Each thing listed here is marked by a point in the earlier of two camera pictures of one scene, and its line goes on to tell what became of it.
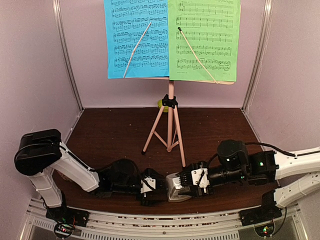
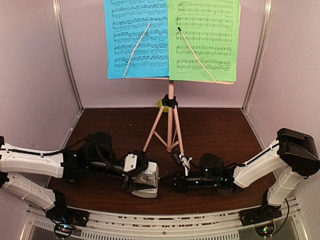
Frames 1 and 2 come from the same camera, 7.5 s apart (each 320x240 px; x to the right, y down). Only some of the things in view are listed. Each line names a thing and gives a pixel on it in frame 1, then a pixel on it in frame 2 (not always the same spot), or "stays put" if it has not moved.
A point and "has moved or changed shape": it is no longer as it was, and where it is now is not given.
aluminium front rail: [175, 225] stays put
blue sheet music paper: [125, 22] stays put
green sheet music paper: [212, 27] stays put
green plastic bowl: [165, 108] stays put
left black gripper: [151, 202] to [127, 180]
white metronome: [173, 185] has moved or changed shape
